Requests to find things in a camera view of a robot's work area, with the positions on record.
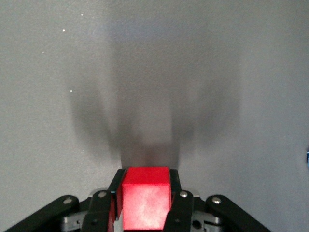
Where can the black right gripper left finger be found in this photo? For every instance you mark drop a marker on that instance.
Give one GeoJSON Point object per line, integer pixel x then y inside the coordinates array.
{"type": "Point", "coordinates": [96, 212]}

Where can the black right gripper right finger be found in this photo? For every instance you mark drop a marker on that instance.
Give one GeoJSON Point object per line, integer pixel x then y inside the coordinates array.
{"type": "Point", "coordinates": [183, 212]}

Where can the red cube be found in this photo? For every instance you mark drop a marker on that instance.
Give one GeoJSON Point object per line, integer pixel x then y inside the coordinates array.
{"type": "Point", "coordinates": [146, 200]}

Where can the blue plastic storage bin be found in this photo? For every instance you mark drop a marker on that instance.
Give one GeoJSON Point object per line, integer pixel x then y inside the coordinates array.
{"type": "Point", "coordinates": [308, 156]}

